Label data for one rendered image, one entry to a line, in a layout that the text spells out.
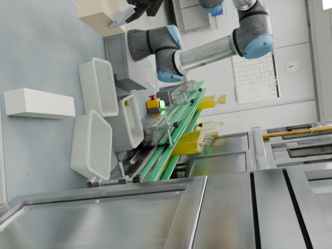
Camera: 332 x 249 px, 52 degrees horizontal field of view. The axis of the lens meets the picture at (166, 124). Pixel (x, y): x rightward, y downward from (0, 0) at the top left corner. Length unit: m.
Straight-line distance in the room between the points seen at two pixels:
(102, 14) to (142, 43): 0.64
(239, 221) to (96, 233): 0.26
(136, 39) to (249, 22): 0.53
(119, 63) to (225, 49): 0.48
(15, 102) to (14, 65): 0.13
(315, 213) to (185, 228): 0.20
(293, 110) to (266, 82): 0.85
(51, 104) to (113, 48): 0.65
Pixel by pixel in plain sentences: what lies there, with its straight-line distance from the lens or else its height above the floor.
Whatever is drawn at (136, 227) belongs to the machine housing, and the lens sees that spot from 0.62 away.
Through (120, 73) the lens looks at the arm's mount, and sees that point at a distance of 1.54.
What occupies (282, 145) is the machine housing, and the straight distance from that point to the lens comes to 2.08.
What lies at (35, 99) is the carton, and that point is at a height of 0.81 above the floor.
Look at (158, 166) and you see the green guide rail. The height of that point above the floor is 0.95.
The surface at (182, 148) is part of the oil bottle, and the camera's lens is 1.72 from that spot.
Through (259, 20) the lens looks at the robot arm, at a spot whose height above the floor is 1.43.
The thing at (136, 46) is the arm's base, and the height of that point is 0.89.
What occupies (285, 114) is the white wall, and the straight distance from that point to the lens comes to 7.77.
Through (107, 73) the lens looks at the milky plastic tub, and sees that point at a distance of 1.43.
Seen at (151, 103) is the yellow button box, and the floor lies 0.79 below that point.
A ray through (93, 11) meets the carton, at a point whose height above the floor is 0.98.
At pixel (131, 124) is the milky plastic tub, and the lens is 1.62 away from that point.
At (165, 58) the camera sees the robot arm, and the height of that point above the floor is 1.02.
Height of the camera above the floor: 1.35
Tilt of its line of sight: 14 degrees down
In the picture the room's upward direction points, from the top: 81 degrees clockwise
